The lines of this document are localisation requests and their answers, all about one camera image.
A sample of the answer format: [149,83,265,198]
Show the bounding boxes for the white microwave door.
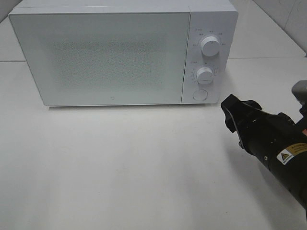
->
[10,12,190,106]

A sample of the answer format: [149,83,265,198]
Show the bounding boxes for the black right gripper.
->
[221,94,296,173]

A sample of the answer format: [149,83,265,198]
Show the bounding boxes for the round white door button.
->
[193,90,208,101]

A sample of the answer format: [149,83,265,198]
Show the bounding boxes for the lower white timer knob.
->
[196,67,214,85]

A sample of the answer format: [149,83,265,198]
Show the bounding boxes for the white microwave oven body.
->
[9,0,238,106]

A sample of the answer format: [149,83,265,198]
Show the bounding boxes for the upper white power knob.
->
[201,35,220,57]

